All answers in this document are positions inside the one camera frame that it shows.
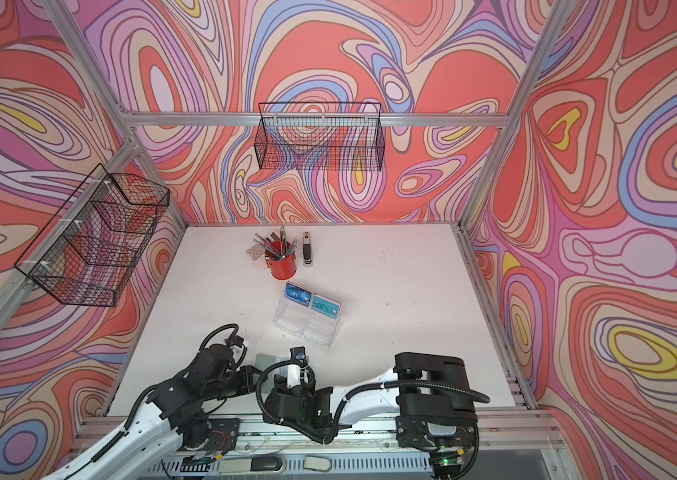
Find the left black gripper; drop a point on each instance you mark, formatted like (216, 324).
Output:
(246, 376)

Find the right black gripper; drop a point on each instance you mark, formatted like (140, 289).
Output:
(279, 385)

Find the mint green card wallet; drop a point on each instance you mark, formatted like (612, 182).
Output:
(264, 361)

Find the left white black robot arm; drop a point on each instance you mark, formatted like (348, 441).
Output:
(170, 415)

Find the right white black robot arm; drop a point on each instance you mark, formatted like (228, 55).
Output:
(429, 396)

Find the clear acrylic card holder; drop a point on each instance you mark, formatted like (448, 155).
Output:
(306, 324)

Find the blue VIP card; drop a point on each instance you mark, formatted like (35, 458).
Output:
(298, 294)

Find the pink calculator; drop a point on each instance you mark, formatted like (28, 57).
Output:
(256, 252)

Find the red pen cup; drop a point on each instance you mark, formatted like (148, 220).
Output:
(282, 269)

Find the left black wire basket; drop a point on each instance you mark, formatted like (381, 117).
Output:
(87, 253)

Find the black wire basket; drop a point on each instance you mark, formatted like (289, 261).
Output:
(87, 253)
(318, 136)

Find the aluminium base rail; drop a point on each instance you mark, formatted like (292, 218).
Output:
(370, 445)

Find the back black wire basket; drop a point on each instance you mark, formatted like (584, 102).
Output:
(318, 136)

